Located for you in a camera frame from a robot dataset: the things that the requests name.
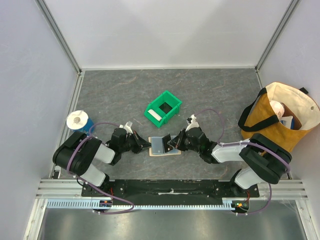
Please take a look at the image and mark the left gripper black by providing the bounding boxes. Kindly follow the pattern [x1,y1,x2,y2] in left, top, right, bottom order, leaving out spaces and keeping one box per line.
[119,131,153,155]

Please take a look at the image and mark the dark credit card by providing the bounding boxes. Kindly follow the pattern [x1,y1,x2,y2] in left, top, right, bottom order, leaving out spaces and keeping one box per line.
[162,134,173,153]

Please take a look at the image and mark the beige leather card holder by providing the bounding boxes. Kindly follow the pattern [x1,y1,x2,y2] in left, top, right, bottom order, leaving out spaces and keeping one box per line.
[148,136,182,157]

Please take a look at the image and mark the green plastic bin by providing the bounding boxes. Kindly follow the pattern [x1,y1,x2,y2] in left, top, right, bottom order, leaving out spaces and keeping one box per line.
[144,90,183,128]

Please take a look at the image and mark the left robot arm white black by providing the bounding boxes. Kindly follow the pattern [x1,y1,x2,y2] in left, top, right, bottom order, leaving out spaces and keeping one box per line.
[52,126,151,197]

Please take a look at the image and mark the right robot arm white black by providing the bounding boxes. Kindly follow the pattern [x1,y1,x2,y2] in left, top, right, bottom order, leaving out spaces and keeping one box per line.
[167,127,292,197]

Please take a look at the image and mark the credit card stack in bin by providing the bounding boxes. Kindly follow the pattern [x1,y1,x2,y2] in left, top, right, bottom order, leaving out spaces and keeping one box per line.
[147,109,162,122]

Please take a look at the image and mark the toilet paper roll blue wrapper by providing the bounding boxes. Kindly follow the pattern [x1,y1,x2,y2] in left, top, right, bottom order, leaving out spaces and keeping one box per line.
[66,110,94,135]

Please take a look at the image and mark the mustard canvas tote bag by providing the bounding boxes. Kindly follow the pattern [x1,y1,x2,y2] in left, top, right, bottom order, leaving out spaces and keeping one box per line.
[238,82,320,152]

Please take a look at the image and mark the items inside tote bag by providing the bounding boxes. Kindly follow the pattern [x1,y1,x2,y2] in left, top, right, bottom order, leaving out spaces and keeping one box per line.
[269,100,302,130]

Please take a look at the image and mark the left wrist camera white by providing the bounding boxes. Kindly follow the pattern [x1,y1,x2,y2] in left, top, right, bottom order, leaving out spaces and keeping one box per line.
[119,121,133,134]

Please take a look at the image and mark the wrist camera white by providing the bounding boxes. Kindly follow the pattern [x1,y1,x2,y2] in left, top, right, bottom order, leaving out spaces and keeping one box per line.
[185,114,200,132]
[119,121,133,134]

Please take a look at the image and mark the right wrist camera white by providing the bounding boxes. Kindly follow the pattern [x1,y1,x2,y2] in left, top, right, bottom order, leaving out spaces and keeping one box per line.
[185,114,200,132]

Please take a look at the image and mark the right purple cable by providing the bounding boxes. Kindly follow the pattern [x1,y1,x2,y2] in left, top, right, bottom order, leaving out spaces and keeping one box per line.
[194,109,292,217]

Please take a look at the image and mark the purple cable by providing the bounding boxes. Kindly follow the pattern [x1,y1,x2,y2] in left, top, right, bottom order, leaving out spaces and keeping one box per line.
[66,121,136,216]
[194,109,292,217]

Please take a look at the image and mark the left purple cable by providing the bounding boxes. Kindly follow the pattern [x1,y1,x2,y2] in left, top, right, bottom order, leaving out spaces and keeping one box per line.
[66,121,136,216]

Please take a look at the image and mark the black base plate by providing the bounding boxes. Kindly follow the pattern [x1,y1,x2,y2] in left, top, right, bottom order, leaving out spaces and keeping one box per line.
[81,178,261,203]

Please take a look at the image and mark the slotted cable duct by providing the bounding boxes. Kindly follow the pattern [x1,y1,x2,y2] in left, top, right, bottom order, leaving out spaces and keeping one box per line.
[46,199,245,211]

